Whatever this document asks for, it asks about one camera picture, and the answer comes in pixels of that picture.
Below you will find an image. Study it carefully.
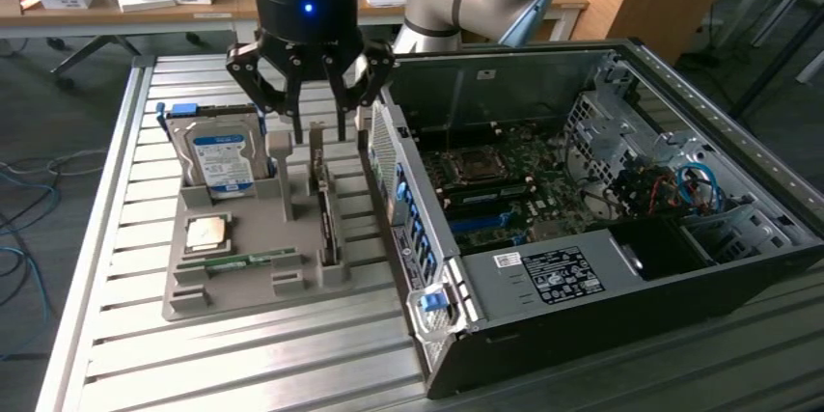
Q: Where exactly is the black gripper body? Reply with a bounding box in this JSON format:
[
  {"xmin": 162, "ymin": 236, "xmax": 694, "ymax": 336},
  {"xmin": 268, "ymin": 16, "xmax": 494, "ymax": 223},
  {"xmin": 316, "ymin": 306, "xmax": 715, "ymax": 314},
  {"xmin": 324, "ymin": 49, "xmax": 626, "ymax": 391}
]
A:
[{"xmin": 247, "ymin": 0, "xmax": 367, "ymax": 81}]

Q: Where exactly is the green graphics card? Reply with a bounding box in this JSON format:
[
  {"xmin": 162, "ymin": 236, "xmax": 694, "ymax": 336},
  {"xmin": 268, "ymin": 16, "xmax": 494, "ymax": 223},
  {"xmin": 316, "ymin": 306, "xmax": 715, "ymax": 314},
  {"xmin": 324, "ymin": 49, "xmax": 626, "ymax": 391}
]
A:
[{"xmin": 307, "ymin": 121, "xmax": 344, "ymax": 268}]

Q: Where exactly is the hard disk blue caddy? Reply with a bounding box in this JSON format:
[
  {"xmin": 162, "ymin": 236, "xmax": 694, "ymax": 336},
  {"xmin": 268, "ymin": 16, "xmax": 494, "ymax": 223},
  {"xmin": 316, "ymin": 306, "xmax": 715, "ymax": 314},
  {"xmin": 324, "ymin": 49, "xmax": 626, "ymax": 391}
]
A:
[{"xmin": 156, "ymin": 100, "xmax": 280, "ymax": 201}]

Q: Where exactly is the CPU socket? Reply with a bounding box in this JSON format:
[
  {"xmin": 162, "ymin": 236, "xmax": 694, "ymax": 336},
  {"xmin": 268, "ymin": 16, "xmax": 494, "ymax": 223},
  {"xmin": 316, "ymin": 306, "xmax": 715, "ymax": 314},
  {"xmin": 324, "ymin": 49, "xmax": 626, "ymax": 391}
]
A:
[{"xmin": 440, "ymin": 147, "xmax": 510, "ymax": 181}]

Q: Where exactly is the wooden desk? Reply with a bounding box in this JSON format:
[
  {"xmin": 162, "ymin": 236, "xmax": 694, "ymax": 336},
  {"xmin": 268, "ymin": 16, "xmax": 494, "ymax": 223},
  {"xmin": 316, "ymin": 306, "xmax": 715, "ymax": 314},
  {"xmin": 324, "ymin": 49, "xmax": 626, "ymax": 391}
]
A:
[{"xmin": 0, "ymin": 0, "xmax": 591, "ymax": 90}]

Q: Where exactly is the grey parts rack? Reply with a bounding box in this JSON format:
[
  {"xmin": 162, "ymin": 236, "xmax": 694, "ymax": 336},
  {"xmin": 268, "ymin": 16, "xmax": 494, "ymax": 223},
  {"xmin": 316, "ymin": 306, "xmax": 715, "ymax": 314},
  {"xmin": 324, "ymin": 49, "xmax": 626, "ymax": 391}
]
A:
[{"xmin": 160, "ymin": 129, "xmax": 366, "ymax": 321}]

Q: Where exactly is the silver CPU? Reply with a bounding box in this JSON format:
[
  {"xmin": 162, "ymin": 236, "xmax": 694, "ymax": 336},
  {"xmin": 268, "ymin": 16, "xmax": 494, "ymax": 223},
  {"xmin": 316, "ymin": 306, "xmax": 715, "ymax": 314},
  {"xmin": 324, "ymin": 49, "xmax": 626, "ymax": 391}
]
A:
[{"xmin": 184, "ymin": 216, "xmax": 232, "ymax": 254}]

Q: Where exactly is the blue expansion slot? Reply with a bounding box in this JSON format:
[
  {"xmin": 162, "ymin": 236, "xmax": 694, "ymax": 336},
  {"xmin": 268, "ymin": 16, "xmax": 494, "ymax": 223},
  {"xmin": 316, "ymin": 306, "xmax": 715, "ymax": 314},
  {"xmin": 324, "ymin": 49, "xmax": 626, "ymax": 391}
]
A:
[{"xmin": 448, "ymin": 211, "xmax": 516, "ymax": 234}]

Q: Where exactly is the green motherboard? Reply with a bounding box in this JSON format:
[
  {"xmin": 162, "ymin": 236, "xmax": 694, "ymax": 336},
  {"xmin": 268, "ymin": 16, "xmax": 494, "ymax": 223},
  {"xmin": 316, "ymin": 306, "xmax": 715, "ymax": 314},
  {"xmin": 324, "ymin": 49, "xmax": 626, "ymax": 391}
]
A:
[{"xmin": 418, "ymin": 134, "xmax": 619, "ymax": 247}]

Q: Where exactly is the perforated metal drive cage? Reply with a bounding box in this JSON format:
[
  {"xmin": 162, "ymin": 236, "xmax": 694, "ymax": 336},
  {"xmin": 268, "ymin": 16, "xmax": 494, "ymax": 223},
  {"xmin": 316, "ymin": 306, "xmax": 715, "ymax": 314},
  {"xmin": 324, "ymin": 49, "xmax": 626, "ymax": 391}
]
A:
[{"xmin": 564, "ymin": 88, "xmax": 668, "ymax": 184}]

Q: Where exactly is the green RAM stick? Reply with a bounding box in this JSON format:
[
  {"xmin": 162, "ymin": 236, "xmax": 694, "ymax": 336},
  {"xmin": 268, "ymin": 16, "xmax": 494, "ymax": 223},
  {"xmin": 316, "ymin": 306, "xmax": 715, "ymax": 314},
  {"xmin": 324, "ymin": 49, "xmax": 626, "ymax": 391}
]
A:
[{"xmin": 178, "ymin": 247, "xmax": 299, "ymax": 273}]

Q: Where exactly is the grey chipset heatsink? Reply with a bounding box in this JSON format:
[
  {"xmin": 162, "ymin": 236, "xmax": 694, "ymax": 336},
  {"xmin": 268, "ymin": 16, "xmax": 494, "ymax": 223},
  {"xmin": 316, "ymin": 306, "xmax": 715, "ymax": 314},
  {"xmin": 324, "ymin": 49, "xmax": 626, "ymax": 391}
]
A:
[{"xmin": 531, "ymin": 220, "xmax": 584, "ymax": 242}]

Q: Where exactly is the blue case latch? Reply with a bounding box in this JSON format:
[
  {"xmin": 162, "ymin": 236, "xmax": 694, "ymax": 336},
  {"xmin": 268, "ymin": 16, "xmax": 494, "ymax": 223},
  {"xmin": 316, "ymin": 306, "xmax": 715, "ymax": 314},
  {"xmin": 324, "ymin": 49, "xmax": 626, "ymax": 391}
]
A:
[{"xmin": 416, "ymin": 288, "xmax": 447, "ymax": 313}]

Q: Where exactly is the grey power supply unit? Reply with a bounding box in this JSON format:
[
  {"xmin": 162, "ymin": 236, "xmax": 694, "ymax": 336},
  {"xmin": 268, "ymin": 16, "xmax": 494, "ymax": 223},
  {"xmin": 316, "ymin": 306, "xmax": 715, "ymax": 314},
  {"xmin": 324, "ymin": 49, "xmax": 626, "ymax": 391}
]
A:
[{"xmin": 460, "ymin": 228, "xmax": 646, "ymax": 324}]

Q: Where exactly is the black PC case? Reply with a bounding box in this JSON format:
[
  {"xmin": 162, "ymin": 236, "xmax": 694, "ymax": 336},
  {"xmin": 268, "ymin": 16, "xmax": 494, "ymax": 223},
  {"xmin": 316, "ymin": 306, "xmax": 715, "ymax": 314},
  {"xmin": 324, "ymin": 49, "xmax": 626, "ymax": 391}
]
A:
[{"xmin": 356, "ymin": 37, "xmax": 824, "ymax": 401}]

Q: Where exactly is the grey metal disk bay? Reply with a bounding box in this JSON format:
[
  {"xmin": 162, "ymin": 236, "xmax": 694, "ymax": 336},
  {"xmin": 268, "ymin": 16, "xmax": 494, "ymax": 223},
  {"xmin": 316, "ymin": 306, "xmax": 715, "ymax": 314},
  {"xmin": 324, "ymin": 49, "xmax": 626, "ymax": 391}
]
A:
[{"xmin": 679, "ymin": 204, "xmax": 798, "ymax": 266}]

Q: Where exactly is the white floor cable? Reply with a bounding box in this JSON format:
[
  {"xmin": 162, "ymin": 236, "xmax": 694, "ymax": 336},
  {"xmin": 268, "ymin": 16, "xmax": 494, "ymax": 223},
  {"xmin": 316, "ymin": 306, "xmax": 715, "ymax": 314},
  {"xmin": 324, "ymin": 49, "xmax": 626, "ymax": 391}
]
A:
[{"xmin": 0, "ymin": 149, "xmax": 108, "ymax": 177}]

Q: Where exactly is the blue floor cable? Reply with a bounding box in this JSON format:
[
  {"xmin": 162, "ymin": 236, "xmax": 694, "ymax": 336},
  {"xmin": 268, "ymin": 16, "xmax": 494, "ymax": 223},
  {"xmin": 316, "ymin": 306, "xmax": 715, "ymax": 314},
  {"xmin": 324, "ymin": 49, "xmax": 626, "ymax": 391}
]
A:
[{"xmin": 0, "ymin": 179, "xmax": 63, "ymax": 360}]

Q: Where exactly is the blue wire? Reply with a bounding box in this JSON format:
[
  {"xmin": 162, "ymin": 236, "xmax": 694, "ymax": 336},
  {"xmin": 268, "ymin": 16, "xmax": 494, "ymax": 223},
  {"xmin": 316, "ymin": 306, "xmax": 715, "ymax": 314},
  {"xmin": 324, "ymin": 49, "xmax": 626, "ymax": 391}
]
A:
[{"xmin": 675, "ymin": 160, "xmax": 730, "ymax": 215}]

